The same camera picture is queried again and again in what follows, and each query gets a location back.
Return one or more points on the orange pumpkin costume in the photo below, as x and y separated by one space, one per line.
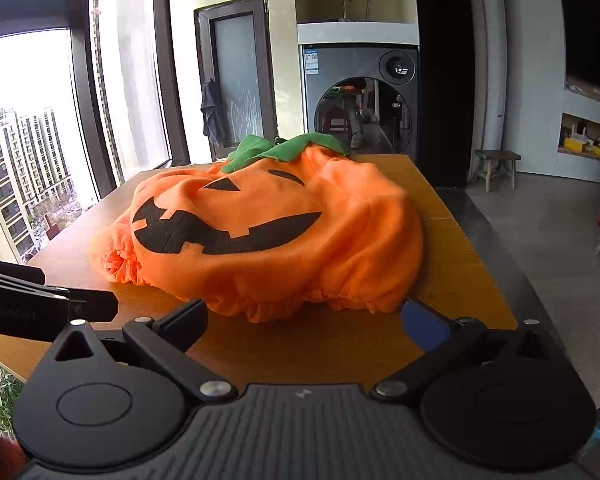
280 240

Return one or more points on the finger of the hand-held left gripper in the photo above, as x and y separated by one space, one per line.
95 305
15 272

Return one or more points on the small wooden stool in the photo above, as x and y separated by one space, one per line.
497 155

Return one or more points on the frosted glass door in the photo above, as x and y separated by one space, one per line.
237 60

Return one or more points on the dark window frame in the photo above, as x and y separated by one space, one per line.
82 85

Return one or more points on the black television screen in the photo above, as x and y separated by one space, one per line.
590 35

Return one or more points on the green plant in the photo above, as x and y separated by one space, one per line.
7 395

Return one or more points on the high-rise apartment buildings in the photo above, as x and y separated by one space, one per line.
25 175

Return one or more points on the metal faucet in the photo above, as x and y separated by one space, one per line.
345 7

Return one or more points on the yellow box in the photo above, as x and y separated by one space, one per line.
572 146

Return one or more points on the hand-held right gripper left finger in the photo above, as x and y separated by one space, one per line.
185 322

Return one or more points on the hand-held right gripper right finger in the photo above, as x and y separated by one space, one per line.
425 325

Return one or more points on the grey front-load washing machine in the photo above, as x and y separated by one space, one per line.
330 67

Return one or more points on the dark hanging cloth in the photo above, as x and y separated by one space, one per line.
214 115

